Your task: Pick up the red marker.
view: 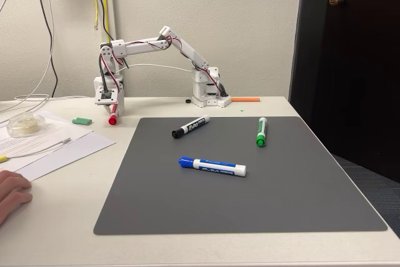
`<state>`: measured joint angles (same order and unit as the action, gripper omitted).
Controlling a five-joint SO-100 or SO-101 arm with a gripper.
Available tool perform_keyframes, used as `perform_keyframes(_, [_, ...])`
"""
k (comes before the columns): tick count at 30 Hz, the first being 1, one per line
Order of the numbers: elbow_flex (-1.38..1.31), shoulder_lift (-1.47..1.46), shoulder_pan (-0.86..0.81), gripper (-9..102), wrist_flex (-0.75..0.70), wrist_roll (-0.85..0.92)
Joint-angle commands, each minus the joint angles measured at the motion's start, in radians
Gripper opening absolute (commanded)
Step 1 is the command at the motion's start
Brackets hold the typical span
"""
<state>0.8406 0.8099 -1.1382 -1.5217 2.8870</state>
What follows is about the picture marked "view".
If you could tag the red dry-erase marker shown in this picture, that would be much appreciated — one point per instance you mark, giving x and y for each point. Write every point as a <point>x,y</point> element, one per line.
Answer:
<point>112,120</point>

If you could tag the black Expo dry-erase marker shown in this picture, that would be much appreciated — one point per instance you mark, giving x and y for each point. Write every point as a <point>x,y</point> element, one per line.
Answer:
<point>193,125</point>

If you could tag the blue Expo dry-erase marker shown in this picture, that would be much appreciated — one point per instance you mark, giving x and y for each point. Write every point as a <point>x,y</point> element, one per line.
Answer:
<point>218,168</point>

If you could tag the green Expo dry-erase marker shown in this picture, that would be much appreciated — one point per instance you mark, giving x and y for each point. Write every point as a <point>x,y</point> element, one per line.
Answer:
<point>261,131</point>

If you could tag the person's right hand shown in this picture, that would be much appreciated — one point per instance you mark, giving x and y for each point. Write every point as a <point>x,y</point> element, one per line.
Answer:
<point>12,192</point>

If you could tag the printed white paper sheet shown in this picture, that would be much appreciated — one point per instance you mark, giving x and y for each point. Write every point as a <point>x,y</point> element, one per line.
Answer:
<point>62,126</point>

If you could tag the blank white paper sheet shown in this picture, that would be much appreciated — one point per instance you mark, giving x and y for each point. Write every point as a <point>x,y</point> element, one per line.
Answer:
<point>78,151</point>

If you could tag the clear tape dispenser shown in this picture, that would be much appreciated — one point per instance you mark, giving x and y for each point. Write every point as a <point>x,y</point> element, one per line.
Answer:
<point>25,124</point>

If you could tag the orange stick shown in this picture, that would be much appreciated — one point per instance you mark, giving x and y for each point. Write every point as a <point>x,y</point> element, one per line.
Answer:
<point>247,99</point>

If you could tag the grey rectangular mat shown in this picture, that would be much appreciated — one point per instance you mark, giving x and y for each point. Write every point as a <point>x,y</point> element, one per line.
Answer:
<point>250,201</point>

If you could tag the brass door knob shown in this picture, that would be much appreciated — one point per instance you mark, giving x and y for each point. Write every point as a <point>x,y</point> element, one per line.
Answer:
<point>336,0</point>

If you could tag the dark brown door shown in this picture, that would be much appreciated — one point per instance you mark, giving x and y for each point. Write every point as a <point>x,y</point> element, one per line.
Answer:
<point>359,76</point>

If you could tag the small gripper camera module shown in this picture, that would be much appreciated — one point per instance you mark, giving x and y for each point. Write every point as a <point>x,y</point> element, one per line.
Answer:
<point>107,94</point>

